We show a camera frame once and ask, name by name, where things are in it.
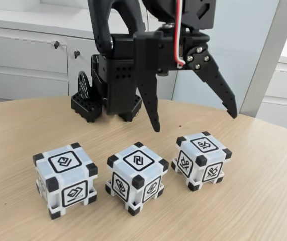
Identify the black clamp knob disc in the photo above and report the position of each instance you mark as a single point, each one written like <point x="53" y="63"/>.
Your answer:
<point x="83" y="86"/>

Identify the white drawer unit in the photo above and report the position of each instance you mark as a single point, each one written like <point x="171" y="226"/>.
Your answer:
<point x="284" y="82"/>

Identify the white cube N-shaped symbol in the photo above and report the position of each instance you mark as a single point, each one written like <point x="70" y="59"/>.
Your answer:
<point x="137" y="159"/>

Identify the white cube stacked-squares symbol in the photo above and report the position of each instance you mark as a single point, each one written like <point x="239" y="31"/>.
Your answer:
<point x="64" y="162"/>

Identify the white low cabinet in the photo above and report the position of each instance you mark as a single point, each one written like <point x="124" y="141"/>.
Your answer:
<point x="20" y="50"/>

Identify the grey metal post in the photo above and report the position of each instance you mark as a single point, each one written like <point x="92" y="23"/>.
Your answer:
<point x="264" y="62"/>

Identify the white cube crossed-lines symbol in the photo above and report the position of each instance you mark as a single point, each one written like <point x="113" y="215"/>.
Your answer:
<point x="203" y="145"/>

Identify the black cabinet key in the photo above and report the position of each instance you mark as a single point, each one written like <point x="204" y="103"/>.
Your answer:
<point x="77" y="54"/>
<point x="56" y="44"/>

